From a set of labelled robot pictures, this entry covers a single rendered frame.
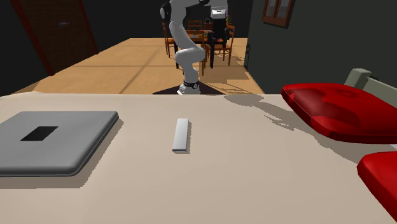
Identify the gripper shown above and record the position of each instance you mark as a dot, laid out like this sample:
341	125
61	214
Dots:
220	28

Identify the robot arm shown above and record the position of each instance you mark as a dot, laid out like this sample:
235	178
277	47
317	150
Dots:
181	34

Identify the dark dining table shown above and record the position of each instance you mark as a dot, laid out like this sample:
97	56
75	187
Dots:
212	54

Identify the brown framed window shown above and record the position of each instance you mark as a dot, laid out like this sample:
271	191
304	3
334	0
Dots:
277	11

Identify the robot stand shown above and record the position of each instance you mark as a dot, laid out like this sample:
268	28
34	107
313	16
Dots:
169	90

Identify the white remote control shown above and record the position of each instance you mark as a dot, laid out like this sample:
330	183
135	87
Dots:
181	135

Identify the beige bed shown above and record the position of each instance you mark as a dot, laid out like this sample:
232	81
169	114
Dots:
235	161

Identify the large red pillow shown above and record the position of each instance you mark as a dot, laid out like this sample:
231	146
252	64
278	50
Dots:
341	111

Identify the dark brown door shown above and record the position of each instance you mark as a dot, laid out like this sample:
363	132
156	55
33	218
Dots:
59	31

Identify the grey closed laptop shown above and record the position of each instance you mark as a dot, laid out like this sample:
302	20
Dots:
74	139

